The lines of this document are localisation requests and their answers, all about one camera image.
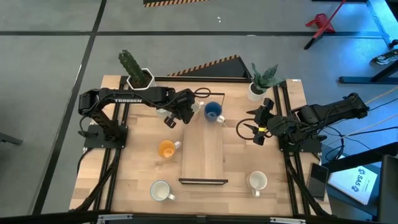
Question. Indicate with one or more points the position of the black hazard striped strip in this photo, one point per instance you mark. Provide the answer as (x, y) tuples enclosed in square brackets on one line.
[(174, 2)]

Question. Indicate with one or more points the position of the small white floor scrap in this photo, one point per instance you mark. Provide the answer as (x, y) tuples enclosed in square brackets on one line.
[(219, 19)]

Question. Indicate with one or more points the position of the black table leg beam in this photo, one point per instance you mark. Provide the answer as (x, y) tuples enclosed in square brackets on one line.
[(367, 158)]

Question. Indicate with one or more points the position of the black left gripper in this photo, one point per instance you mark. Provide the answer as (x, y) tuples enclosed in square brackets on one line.
[(182, 99)]

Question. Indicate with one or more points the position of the grey metal foot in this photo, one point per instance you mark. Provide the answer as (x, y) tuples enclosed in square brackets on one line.
[(11, 139)]

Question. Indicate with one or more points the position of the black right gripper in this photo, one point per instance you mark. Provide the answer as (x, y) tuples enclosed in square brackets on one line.
[(273, 124)]

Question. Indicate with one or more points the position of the black phone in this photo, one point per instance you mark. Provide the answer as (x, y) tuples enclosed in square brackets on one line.
[(317, 182)]

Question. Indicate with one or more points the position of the sports shoe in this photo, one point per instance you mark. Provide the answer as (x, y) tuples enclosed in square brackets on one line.
[(387, 57)]

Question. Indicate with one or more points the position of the white mug with grey outside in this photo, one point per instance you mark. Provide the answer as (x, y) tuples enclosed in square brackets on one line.
[(161, 114)]

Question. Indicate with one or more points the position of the wooden tray with black ends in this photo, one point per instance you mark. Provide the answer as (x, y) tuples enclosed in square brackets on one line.
[(202, 149)]

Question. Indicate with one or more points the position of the leafy plant in white pot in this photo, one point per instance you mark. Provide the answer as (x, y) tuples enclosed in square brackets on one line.
[(256, 91)]

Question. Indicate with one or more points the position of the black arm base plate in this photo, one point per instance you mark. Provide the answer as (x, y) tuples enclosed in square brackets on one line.
[(311, 147), (93, 141)]

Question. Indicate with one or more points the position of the blue coffee mug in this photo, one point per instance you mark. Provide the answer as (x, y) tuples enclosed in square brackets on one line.
[(213, 110)]

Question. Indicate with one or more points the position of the orange coffee mug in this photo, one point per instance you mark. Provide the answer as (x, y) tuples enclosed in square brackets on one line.
[(167, 149)]

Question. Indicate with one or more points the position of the black ramp with hazard stripes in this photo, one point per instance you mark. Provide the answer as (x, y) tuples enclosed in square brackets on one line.
[(224, 70)]

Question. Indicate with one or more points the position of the black and red pole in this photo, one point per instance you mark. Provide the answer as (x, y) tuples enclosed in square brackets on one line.
[(311, 43)]

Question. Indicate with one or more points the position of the cactus in white hexagonal pot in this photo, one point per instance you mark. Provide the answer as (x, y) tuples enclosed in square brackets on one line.
[(136, 76)]

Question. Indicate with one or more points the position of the black desk leg frame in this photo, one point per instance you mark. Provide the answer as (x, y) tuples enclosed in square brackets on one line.
[(367, 79)]

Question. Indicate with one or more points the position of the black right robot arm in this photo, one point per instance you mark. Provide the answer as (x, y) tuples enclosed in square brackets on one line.
[(329, 112)]

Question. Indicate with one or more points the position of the white coffee mug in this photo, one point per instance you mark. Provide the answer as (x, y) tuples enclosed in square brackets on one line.
[(258, 180)]

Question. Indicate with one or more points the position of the black bar with silver brackets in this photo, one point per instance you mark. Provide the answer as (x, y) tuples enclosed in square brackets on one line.
[(199, 219)]

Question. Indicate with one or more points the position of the black aluminium frame rail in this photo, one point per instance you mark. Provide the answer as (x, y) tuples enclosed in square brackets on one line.
[(217, 79)]

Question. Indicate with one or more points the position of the black aluminium frame rails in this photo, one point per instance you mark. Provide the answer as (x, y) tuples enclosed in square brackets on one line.
[(109, 174), (293, 174)]

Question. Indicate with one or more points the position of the red floor stand foot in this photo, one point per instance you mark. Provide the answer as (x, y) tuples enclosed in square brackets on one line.
[(321, 23)]

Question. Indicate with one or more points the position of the white mug with blue rim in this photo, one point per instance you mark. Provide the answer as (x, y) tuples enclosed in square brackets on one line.
[(160, 190)]

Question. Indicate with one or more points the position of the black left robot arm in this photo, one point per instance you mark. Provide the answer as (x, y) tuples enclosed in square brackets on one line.
[(130, 95)]

